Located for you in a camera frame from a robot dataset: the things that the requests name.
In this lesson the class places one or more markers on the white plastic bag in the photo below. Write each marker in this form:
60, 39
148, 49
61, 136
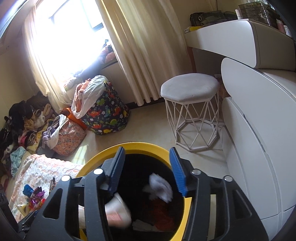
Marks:
92, 92

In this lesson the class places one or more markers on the dinosaur print laundry basket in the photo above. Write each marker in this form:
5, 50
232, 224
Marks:
108, 115

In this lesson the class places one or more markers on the orange cloth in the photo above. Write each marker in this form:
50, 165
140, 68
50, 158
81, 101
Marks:
82, 89

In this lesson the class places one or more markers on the white dressing table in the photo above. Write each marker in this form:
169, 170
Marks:
231, 39

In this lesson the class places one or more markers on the yellow trash bin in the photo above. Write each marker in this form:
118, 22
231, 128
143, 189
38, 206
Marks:
143, 146

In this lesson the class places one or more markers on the clear acrylic organizer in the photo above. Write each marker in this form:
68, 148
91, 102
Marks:
254, 11

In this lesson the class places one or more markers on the white paper scrap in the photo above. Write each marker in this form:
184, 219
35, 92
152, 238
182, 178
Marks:
141, 226

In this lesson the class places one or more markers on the window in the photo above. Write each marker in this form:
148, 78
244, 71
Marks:
69, 34

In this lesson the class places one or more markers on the white tissue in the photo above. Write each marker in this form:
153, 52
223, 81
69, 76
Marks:
159, 187

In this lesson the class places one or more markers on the pink bottle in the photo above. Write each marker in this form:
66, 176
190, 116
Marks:
280, 25

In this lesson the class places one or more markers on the orange red wrapper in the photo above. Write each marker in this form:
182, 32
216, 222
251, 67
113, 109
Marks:
161, 213

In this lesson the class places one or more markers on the orange and white blanket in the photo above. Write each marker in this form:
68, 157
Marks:
46, 166

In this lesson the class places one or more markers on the cream curtain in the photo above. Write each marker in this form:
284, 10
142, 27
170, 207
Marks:
39, 69
143, 46

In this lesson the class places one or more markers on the white paper cup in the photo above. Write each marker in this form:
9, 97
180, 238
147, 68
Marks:
118, 210

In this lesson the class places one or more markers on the white drawer cabinet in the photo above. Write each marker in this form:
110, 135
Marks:
254, 139

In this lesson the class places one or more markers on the purple foil wrapper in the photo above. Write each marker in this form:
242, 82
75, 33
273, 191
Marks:
38, 193

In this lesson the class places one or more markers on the brown candy wrapper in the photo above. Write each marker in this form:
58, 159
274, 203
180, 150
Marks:
52, 184

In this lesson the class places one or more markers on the yellow snack bag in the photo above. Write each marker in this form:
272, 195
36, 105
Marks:
25, 208

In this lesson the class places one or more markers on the blue wrapper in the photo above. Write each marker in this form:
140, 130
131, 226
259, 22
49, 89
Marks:
27, 190

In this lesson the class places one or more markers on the pink patterned bag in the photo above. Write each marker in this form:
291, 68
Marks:
69, 139

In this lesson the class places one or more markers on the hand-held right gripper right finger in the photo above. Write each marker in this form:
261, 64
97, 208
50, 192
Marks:
178, 171

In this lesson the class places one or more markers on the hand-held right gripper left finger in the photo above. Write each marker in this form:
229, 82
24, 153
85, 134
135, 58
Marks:
115, 171

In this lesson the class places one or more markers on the purple cloth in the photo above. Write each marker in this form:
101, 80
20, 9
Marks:
49, 136

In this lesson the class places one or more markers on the pile of clothes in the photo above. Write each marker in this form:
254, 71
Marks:
27, 120

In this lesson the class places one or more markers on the light blue cloth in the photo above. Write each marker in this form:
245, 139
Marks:
17, 160

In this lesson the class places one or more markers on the black handbag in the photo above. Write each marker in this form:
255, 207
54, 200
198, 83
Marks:
203, 19

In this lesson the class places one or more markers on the clothes on windowsill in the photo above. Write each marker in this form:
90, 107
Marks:
107, 54

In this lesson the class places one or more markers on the orange plastic bin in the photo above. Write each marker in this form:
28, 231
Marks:
74, 118

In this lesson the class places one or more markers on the yellow flat item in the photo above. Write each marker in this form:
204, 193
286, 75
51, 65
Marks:
195, 28

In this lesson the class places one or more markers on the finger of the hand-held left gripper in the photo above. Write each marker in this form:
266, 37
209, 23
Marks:
29, 222

